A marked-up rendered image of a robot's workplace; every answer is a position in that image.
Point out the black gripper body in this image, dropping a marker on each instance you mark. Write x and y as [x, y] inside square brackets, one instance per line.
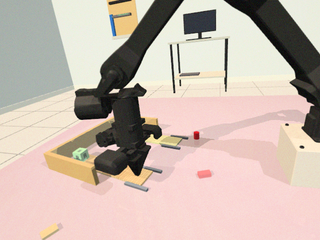
[132, 136]

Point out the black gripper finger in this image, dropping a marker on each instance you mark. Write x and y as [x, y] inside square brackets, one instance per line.
[144, 152]
[135, 164]

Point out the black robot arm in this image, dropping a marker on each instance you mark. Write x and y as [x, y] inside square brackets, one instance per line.
[121, 67]

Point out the pale yellow flat bar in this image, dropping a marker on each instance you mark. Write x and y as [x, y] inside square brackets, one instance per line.
[46, 233]

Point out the small pink-red block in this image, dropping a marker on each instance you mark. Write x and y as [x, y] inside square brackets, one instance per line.
[204, 174]

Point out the pale yellow flat board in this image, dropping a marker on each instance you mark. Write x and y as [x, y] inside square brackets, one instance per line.
[164, 139]

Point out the orange strip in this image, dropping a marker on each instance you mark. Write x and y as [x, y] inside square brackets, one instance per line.
[128, 176]

